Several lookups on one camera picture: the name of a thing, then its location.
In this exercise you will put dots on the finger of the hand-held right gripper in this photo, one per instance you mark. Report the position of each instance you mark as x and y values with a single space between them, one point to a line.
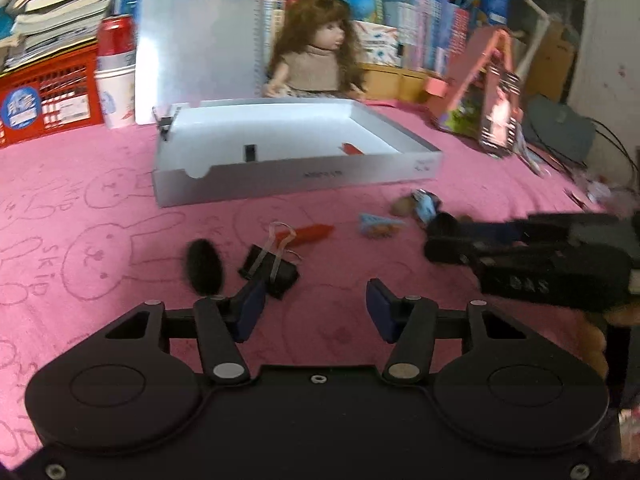
495 232
450 252

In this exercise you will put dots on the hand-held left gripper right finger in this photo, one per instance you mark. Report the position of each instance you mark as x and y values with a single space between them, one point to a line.
380 310

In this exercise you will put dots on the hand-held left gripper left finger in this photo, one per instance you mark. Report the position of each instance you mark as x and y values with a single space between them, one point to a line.
249 307

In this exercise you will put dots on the large black binder clip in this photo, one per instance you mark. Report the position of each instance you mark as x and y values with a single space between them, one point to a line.
272 272

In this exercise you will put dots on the white cardboard box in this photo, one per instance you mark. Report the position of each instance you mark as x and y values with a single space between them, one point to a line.
280 130

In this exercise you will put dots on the person's right hand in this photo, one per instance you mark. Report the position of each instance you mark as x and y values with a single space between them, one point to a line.
592 340

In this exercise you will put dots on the blue wrapped candy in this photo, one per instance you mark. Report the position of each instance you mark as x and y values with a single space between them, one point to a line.
425 206

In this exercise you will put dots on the brown walnut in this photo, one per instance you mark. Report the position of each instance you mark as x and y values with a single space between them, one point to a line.
402 206

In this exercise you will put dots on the blue candy wrapper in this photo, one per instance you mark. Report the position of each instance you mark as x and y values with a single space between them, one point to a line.
377 225

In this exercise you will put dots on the scattered small cards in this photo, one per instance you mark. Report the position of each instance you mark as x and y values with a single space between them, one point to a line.
592 191

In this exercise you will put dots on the grey flat pad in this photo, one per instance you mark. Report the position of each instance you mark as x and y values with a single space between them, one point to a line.
560 130

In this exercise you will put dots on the pink triangular toy house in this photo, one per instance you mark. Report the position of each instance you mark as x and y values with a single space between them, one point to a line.
462 85

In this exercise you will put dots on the wooden drawer unit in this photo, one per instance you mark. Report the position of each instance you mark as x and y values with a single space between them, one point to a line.
395 82

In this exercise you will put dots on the brown cardboard box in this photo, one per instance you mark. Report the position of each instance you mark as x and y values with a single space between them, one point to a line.
555 60

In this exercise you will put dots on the pink rabbit-print blanket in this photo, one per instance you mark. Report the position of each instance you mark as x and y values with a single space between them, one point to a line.
75 240

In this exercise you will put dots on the white stick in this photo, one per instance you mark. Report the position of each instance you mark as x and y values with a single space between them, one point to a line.
537 35

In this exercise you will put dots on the row of upright books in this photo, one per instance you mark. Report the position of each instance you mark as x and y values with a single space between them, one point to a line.
430 30

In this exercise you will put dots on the white pencil-print box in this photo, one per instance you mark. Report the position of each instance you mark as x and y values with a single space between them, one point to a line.
377 42

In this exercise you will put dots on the long-haired doll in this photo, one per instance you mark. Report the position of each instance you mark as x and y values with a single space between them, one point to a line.
312 55

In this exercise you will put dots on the white paper cup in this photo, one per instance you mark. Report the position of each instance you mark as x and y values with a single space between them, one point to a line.
116 92

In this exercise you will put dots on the large blue plush toy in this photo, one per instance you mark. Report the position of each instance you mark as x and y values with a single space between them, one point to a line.
362 1

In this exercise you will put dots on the translucent plastic clipboard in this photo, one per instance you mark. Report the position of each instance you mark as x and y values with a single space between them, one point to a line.
195 45

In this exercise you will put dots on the red plastic crate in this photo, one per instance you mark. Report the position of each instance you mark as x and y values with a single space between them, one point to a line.
45 100

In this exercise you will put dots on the red soda can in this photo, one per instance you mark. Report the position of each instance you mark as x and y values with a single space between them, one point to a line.
116 35

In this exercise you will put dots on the pile of loose books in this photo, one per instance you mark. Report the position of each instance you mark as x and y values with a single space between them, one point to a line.
55 5

